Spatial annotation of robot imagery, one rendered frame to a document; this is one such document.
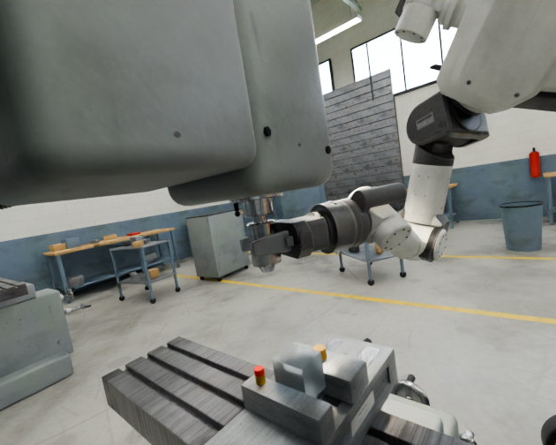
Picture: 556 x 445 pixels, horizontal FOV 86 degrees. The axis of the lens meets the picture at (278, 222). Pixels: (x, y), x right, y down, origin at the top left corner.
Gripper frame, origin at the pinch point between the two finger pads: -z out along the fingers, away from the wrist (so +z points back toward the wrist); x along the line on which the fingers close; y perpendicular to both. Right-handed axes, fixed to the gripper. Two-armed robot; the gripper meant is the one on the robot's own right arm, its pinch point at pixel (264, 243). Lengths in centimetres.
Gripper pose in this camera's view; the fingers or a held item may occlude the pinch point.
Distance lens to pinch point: 47.2
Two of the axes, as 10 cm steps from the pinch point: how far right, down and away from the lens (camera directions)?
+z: 8.9, -1.9, 4.0
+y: 1.6, 9.8, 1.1
